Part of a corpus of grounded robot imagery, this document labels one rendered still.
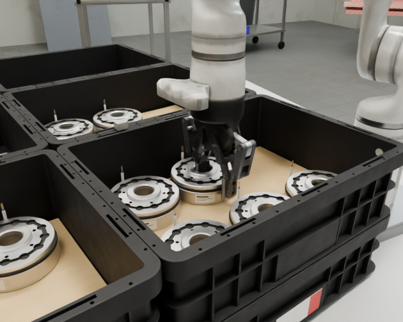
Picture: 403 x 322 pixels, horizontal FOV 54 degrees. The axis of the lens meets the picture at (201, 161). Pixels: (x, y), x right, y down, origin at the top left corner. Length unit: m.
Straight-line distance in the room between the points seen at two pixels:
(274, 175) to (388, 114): 0.21
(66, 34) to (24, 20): 0.77
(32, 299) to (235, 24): 0.39
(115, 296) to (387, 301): 0.47
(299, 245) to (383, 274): 0.27
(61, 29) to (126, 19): 1.24
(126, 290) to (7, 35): 6.20
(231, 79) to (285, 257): 0.23
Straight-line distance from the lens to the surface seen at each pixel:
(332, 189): 0.48
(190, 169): 0.62
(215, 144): 0.55
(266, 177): 0.68
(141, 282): 0.34
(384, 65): 0.72
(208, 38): 0.50
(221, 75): 0.51
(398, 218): 0.83
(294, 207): 0.43
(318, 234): 0.51
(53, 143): 0.60
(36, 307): 0.49
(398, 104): 0.72
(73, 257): 0.54
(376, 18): 0.70
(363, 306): 0.67
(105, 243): 0.44
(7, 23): 6.45
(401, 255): 0.79
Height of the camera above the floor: 1.17
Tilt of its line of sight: 28 degrees down
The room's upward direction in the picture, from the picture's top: straight up
